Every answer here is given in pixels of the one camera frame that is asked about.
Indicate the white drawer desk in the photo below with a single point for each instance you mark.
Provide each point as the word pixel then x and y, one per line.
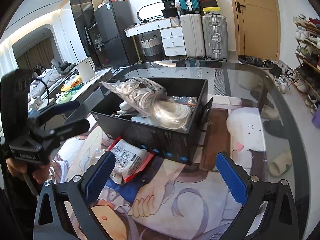
pixel 171 34

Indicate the stacked shoe boxes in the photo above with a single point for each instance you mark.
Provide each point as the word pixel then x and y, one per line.
pixel 210 7

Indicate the anime print table mat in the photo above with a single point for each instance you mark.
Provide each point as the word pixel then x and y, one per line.
pixel 170 200

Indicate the black cardboard box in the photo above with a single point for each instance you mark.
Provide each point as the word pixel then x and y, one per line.
pixel 176 145

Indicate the black refrigerator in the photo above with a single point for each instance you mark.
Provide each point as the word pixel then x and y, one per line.
pixel 112 19

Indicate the purple bag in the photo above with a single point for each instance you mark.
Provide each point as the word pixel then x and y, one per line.
pixel 316 119

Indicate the silver suitcase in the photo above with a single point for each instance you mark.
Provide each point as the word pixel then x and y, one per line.
pixel 215 37

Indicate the white electric kettle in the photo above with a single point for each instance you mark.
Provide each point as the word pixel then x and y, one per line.
pixel 86 69

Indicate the beige slipper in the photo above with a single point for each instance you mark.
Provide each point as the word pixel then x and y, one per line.
pixel 281 163

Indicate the bagged adidas socks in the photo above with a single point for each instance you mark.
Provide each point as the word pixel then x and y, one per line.
pixel 139 92

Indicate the oval mirror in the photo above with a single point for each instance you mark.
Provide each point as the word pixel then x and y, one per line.
pixel 151 11

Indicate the tall dark glass cabinet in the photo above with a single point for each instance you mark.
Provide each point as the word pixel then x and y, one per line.
pixel 83 14

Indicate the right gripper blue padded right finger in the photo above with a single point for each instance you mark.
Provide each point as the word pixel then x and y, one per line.
pixel 268 209

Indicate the red white tissue packet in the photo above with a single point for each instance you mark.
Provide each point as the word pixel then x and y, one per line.
pixel 130 161

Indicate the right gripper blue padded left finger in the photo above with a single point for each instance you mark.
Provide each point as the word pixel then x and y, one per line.
pixel 51 218

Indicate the woven laundry basket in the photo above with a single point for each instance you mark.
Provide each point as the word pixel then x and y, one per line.
pixel 152 48

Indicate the wooden shoe rack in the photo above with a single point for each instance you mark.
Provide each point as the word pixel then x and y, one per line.
pixel 307 54

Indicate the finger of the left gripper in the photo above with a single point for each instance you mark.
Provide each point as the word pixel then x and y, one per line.
pixel 50 111
pixel 69 130

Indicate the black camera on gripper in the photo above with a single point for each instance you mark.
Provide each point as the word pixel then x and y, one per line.
pixel 15 87

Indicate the wooden door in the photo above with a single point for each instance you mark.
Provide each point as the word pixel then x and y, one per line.
pixel 257 28

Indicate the white suitcase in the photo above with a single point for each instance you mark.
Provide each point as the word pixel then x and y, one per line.
pixel 193 35

